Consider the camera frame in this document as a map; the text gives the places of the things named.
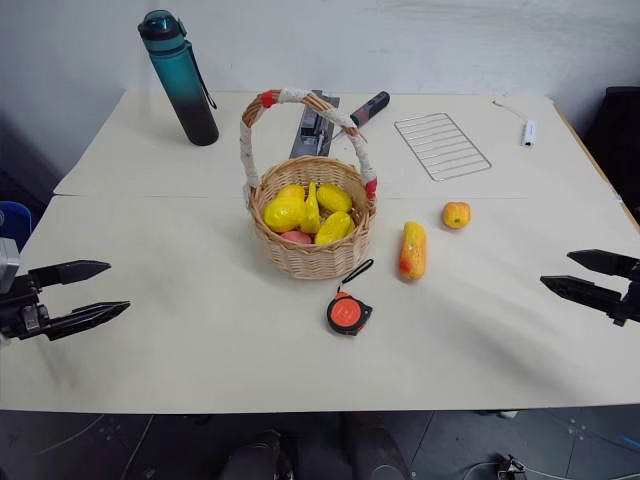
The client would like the yellow oval fruit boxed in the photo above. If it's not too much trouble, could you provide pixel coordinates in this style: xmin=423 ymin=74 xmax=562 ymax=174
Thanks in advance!
xmin=316 ymin=182 xmax=354 ymax=213
xmin=313 ymin=210 xmax=357 ymax=246

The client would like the metal wire rack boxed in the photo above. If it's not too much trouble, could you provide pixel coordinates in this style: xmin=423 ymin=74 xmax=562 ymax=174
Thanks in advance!
xmin=393 ymin=111 xmax=493 ymax=183

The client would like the orange black tape measure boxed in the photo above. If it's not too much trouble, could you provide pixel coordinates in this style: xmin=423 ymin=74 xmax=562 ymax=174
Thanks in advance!
xmin=325 ymin=258 xmax=375 ymax=337

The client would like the white adapter with cable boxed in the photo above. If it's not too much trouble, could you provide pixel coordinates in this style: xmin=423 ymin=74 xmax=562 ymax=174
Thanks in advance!
xmin=491 ymin=98 xmax=539 ymax=148

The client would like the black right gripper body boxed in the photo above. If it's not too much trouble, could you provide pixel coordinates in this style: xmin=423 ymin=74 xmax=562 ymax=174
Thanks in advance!
xmin=610 ymin=277 xmax=640 ymax=327

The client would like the large round yellow fruit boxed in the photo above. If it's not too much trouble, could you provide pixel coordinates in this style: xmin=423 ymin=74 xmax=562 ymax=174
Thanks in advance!
xmin=263 ymin=195 xmax=305 ymax=234

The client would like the black red handheld tool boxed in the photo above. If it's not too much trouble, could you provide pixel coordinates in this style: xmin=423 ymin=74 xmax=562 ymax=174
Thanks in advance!
xmin=349 ymin=90 xmax=392 ymax=129

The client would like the blue chair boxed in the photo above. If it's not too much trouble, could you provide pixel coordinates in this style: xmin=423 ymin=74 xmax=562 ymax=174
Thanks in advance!
xmin=0 ymin=200 xmax=34 ymax=251

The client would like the wicker basket with handle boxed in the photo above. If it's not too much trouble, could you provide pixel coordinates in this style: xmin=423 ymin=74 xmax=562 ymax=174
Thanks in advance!
xmin=240 ymin=87 xmax=379 ymax=281

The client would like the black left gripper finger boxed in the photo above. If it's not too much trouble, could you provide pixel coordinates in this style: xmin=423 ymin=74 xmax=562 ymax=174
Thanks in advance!
xmin=28 ymin=259 xmax=112 ymax=290
xmin=47 ymin=300 xmax=132 ymax=342

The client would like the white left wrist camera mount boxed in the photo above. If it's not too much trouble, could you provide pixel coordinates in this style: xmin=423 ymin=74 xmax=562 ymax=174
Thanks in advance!
xmin=0 ymin=236 xmax=22 ymax=296

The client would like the small black floor device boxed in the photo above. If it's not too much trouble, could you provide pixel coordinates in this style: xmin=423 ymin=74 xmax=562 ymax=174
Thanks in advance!
xmin=494 ymin=452 xmax=529 ymax=480

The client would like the teal black water bottle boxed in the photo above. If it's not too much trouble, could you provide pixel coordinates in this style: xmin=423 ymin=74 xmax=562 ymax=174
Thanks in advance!
xmin=137 ymin=9 xmax=221 ymax=147

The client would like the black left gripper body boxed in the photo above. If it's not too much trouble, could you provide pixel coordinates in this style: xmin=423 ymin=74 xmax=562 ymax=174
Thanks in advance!
xmin=0 ymin=272 xmax=53 ymax=342

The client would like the long yellow orange mango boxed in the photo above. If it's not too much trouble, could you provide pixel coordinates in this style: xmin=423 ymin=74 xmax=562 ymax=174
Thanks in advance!
xmin=398 ymin=220 xmax=429 ymax=281

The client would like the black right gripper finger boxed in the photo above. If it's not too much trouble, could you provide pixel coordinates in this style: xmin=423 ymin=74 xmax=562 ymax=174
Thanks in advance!
xmin=566 ymin=248 xmax=640 ymax=282
xmin=539 ymin=273 xmax=627 ymax=321

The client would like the small orange yellow apple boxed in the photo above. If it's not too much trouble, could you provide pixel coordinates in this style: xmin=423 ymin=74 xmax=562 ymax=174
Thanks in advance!
xmin=441 ymin=200 xmax=472 ymax=231

